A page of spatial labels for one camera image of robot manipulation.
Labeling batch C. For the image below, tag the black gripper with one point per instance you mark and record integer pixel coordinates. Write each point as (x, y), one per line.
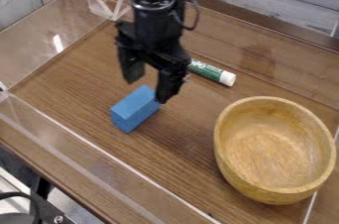
(150, 40)

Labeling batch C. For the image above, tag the blue rectangular block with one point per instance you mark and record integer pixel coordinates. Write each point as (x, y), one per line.
(134, 109)

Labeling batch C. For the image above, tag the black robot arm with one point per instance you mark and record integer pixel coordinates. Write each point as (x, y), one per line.
(150, 41)

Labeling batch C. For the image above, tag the brown wooden bowl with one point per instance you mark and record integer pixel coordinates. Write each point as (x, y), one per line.
(274, 149)

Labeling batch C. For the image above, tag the green Expo marker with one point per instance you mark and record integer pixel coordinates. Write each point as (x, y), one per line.
(213, 72)

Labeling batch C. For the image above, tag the clear acrylic corner bracket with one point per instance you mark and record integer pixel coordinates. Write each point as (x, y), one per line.
(110, 9)

